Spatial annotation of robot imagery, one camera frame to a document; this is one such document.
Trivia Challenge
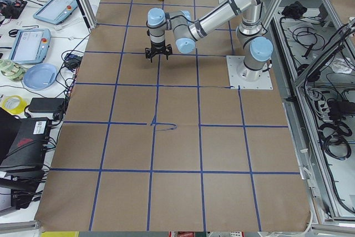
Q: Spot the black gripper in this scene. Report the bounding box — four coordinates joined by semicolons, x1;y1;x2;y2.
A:
145;41;173;63

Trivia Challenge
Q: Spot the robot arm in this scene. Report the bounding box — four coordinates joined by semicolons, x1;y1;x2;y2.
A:
145;0;273;82

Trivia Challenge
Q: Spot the brown paper table mat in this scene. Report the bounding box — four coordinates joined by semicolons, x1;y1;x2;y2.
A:
35;0;310;232

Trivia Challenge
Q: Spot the upper blue teach pendant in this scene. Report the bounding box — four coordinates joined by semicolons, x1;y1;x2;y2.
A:
33;0;78;25

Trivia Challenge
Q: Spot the blue teach pendant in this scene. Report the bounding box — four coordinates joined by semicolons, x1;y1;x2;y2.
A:
33;0;78;25
9;29;52;65

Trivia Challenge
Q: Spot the blue plastic plate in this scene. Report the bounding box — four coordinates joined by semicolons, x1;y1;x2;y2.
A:
22;63;57;90

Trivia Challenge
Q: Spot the lower blue teach pendant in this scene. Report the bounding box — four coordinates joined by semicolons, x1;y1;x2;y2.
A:
9;29;52;65

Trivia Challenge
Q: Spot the black power adapter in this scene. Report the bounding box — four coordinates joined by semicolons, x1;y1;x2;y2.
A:
28;98;64;113

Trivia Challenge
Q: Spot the green tape roll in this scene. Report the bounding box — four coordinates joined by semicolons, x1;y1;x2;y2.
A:
1;59;26;82

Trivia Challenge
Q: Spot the yellow tape roll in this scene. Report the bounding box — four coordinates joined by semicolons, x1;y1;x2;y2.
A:
1;95;28;115

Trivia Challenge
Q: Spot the black computer box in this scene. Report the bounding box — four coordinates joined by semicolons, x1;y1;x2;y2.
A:
1;109;50;173

